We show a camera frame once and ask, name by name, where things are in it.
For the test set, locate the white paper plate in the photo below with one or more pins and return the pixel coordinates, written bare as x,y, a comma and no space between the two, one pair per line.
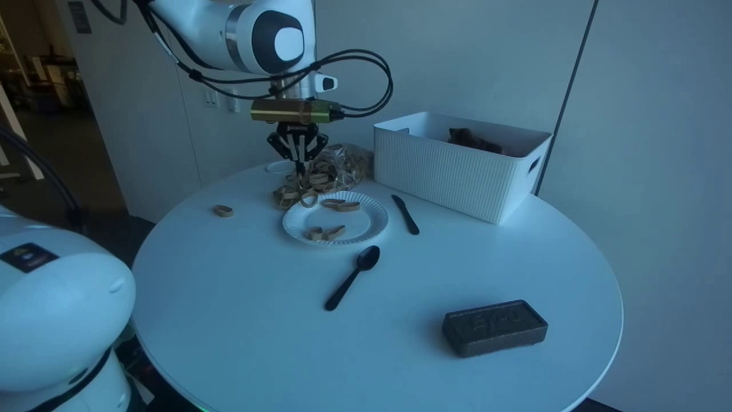
367,220

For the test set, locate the black rectangular block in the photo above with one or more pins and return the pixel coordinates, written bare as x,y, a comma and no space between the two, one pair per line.
495,328

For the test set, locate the black plastic spoon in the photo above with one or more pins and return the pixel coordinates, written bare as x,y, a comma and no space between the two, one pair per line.
370,256

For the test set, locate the white storage box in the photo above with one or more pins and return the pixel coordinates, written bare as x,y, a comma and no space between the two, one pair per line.
442,179

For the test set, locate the gold camera module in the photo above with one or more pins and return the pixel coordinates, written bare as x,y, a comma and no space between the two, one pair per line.
290,112

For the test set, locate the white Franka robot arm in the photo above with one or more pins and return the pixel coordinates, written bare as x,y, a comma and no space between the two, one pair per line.
197,31

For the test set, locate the clear plastic bag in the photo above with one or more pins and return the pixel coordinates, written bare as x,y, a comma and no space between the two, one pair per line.
347,162

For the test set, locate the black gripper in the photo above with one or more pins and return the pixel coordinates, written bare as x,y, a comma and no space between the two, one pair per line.
298,130

